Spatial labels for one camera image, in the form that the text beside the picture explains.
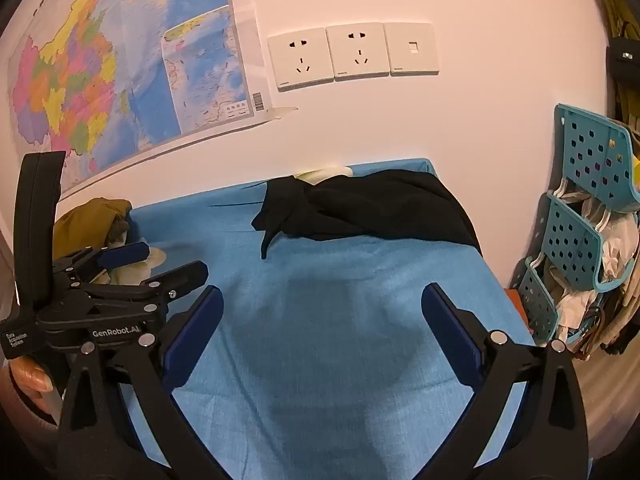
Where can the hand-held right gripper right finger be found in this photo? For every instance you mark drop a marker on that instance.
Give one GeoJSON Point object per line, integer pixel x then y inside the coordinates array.
{"type": "Point", "coordinates": [450, 332]}

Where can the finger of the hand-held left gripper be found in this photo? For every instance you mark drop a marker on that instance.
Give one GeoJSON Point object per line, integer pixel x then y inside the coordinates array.
{"type": "Point", "coordinates": [125, 255]}
{"type": "Point", "coordinates": [182, 276]}

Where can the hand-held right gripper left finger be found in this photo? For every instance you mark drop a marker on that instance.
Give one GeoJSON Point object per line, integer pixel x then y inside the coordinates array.
{"type": "Point", "coordinates": [195, 340]}

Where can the black garment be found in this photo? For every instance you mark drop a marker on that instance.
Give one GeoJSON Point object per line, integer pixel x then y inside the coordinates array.
{"type": "Point", "coordinates": [380, 210]}

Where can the person's left hand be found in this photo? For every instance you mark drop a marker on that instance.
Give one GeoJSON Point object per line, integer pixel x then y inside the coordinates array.
{"type": "Point", "coordinates": [31, 377]}

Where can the cream garment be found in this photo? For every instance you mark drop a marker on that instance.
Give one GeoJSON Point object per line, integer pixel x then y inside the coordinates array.
{"type": "Point", "coordinates": [130, 275]}

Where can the olive garment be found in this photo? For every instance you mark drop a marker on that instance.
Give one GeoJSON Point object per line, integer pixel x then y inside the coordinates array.
{"type": "Point", "coordinates": [85, 222]}

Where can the blue floral bedsheet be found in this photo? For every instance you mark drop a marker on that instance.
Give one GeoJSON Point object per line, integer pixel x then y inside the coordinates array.
{"type": "Point", "coordinates": [325, 290]}

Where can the blue perforated plastic rack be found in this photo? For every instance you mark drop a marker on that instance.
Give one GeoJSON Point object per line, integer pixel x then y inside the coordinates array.
{"type": "Point", "coordinates": [570, 240]}

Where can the white plastic bags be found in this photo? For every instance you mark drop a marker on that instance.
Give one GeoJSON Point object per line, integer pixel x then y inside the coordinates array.
{"type": "Point", "coordinates": [617, 255]}

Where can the black hanging pouch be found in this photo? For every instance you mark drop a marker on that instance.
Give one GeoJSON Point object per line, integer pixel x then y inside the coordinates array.
{"type": "Point", "coordinates": [622, 60]}

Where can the yellow hanging tote bag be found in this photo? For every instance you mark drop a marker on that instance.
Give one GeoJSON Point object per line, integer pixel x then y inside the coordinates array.
{"type": "Point", "coordinates": [622, 15]}

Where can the colourful wall map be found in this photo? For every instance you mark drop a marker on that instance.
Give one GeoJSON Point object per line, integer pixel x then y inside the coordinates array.
{"type": "Point", "coordinates": [110, 60]}

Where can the white wall socket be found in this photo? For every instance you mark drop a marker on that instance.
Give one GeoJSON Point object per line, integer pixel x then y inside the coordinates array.
{"type": "Point", "coordinates": [300, 59]}
{"type": "Point", "coordinates": [357, 51]}

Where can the white network wall plate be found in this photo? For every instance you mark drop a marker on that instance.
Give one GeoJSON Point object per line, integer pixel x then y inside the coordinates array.
{"type": "Point", "coordinates": [412, 49]}

